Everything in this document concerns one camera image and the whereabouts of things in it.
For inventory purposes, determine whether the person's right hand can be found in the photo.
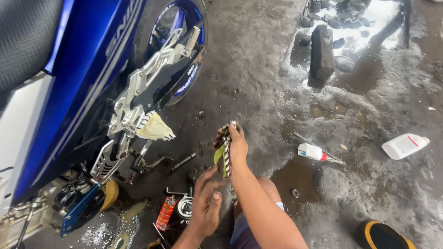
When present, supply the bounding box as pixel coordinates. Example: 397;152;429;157
213;121;249;174

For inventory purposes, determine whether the person's left hand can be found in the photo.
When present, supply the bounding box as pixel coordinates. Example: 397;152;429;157
189;165;225;238

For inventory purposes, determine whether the yellow striped cloth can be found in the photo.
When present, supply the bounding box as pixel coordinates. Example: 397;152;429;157
136;111;176;142
213;121;237;178

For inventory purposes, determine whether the black socket wrench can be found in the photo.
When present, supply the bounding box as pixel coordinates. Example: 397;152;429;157
168;152;197;173

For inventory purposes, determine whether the round metal engine part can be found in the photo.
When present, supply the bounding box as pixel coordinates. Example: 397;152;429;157
177;194;194;220

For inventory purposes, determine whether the person's leg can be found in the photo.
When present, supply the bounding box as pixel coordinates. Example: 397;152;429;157
230;175;286;249

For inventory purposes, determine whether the red packet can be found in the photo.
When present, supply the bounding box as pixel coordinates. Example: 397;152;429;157
155;195;177;232

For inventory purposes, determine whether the white bottle with red cap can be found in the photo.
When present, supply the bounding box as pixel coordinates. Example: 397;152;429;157
298;143;329;162

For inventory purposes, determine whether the thin metal rod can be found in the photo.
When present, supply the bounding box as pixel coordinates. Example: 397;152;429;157
294;132;345;165

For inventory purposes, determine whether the yellow wooden block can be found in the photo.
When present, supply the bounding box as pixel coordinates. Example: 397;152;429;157
100;179;120;212

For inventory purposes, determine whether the blue-rimmed rear wheel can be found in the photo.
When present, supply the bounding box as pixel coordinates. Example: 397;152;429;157
133;0;209;106

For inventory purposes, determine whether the long dark rock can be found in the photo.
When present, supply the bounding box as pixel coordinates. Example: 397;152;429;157
309;24;335;82

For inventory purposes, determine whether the round grey stone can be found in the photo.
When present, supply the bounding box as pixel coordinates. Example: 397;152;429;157
334;55;356;73

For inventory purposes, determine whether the blue motorcycle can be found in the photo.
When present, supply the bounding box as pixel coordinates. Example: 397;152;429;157
0;0;209;249

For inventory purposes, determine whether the blue engine cover plate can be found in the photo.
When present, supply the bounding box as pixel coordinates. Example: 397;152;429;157
60;183;102;238

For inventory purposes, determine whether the pile of dark stones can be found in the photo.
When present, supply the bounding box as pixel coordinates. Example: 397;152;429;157
298;0;372;49

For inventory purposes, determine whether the white plastic jug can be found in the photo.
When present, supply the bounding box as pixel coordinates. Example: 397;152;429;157
381;133;431;160

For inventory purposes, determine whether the black and yellow sandal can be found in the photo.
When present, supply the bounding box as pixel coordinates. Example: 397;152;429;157
356;219;417;249

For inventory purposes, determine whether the black motorcycle seat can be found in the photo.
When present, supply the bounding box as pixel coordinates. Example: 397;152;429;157
0;0;65;93

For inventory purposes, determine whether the green-handled screwdriver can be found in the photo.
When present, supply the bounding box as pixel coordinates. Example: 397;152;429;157
188;169;198;198

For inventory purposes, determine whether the silver footrest bracket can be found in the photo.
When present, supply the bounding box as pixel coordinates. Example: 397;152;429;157
91;26;202;184

